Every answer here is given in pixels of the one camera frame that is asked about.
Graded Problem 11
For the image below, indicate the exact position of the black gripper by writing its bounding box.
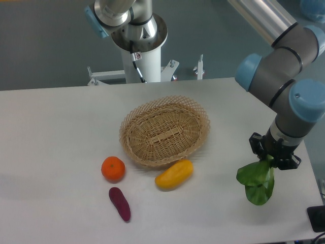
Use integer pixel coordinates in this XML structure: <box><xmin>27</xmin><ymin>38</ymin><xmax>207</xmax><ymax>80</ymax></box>
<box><xmin>249</xmin><ymin>132</ymin><xmax>302</xmax><ymax>170</ymax></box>

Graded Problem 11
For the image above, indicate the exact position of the blue object top right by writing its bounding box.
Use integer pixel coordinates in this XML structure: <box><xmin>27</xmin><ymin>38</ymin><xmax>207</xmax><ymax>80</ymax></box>
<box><xmin>300</xmin><ymin>0</ymin><xmax>324</xmax><ymax>23</ymax></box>

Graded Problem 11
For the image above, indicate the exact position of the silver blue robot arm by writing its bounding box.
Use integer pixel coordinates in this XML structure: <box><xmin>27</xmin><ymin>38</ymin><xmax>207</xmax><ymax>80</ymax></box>
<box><xmin>84</xmin><ymin>1</ymin><xmax>324</xmax><ymax>170</ymax></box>

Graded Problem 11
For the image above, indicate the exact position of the orange tangerine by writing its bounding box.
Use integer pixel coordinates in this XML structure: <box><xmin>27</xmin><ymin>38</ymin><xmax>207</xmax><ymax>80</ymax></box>
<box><xmin>101</xmin><ymin>156</ymin><xmax>125</xmax><ymax>182</ymax></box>

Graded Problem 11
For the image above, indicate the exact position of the green leafy vegetable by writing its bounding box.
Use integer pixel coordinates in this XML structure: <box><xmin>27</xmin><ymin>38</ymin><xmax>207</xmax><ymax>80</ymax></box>
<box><xmin>236</xmin><ymin>155</ymin><xmax>275</xmax><ymax>205</ymax></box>

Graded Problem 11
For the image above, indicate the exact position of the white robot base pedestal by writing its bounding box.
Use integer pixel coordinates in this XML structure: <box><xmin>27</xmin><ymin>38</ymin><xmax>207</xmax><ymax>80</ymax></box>
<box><xmin>111</xmin><ymin>13</ymin><xmax>168</xmax><ymax>68</ymax></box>

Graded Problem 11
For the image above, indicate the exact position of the woven wicker basket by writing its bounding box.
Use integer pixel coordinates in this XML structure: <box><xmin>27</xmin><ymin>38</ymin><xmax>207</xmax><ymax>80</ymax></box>
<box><xmin>119</xmin><ymin>96</ymin><xmax>210</xmax><ymax>168</ymax></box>

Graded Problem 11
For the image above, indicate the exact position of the white metal frame bracket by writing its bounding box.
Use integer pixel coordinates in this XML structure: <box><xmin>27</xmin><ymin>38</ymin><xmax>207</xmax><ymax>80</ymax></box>
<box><xmin>87</xmin><ymin>54</ymin><xmax>206</xmax><ymax>86</ymax></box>

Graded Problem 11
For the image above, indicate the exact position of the black device at table edge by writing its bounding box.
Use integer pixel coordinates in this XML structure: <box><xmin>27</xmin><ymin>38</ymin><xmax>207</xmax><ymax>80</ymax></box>
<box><xmin>307</xmin><ymin>205</ymin><xmax>325</xmax><ymax>233</ymax></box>

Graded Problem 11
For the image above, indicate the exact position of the purple sweet potato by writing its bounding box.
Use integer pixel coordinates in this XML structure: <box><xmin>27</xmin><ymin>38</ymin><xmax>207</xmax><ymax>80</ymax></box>
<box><xmin>108</xmin><ymin>187</ymin><xmax>131</xmax><ymax>222</ymax></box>

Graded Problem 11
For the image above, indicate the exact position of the black cable on pedestal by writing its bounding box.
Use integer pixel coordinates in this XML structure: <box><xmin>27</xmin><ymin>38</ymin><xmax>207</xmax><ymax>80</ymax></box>
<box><xmin>129</xmin><ymin>40</ymin><xmax>147</xmax><ymax>84</ymax></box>

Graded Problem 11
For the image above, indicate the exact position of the yellow mango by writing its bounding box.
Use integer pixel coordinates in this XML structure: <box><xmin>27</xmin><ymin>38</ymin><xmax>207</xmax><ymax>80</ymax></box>
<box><xmin>155</xmin><ymin>159</ymin><xmax>193</xmax><ymax>190</ymax></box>

